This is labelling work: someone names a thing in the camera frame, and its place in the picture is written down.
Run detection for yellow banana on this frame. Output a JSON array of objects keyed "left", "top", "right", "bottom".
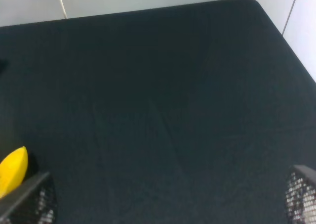
[{"left": 0, "top": 146, "right": 28, "bottom": 199}]

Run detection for black tablecloth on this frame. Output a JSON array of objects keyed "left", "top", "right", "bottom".
[{"left": 0, "top": 0, "right": 316, "bottom": 224}]

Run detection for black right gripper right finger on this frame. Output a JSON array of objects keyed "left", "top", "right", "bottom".
[{"left": 285, "top": 165, "right": 316, "bottom": 224}]

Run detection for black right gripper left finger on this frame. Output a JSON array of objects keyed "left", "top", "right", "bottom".
[{"left": 0, "top": 172, "right": 56, "bottom": 224}]

